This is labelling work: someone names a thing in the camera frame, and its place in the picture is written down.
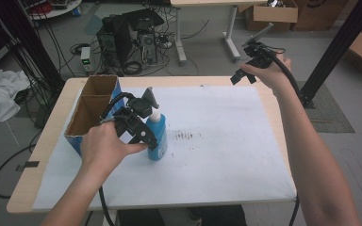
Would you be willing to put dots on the white cloth pile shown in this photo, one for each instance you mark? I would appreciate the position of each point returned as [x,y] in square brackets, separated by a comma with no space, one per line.
[0,94]

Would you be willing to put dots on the black flat monitor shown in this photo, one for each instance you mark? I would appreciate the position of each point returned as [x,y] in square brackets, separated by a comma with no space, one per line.
[144,19]

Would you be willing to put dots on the person's right hand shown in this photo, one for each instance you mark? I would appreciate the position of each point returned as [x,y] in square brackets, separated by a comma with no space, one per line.
[275,77]

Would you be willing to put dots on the cardboard box with blue sides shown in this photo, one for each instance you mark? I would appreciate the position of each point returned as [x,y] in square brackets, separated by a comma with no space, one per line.
[89,109]

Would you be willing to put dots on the round white table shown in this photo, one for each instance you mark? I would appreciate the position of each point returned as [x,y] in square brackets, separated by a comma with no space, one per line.
[55,11]

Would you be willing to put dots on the grey computer tower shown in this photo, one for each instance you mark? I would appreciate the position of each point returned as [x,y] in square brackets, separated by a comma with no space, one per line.
[148,48]

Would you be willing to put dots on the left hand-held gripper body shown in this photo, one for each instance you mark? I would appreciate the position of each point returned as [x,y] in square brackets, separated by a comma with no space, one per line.
[138,108]

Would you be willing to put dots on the closed cardboard box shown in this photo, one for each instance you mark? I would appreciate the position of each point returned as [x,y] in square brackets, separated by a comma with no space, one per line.
[320,14]

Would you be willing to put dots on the black tape strip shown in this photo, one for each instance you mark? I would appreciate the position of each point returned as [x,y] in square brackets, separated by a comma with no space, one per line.
[28,164]

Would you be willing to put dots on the black computer tower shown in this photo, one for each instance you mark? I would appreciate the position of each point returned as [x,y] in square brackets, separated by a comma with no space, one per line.
[114,44]

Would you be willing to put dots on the person's left hand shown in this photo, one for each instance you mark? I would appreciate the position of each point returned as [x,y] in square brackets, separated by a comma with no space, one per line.
[102,147]

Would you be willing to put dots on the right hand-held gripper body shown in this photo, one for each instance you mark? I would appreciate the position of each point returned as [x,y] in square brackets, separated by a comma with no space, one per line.
[262,56]

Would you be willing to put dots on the white-legged desk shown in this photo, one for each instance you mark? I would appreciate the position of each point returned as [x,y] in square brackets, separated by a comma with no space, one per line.
[180,37]

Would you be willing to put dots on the blue bottle with white neck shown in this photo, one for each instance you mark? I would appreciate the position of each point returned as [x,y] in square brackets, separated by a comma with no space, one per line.
[157,138]

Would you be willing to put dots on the white power supply box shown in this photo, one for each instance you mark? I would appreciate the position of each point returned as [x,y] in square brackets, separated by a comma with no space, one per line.
[85,59]

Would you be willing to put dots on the open cardboard box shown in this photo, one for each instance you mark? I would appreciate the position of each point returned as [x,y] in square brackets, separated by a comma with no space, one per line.
[275,15]

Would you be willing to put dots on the black metal stand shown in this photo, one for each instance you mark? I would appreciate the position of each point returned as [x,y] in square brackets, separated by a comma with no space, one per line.
[34,44]
[339,47]

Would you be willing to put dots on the grey floor mat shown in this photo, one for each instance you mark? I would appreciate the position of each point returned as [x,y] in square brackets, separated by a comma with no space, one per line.
[333,119]

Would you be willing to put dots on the white paper mat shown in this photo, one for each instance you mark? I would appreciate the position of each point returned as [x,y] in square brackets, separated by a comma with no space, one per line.
[217,157]

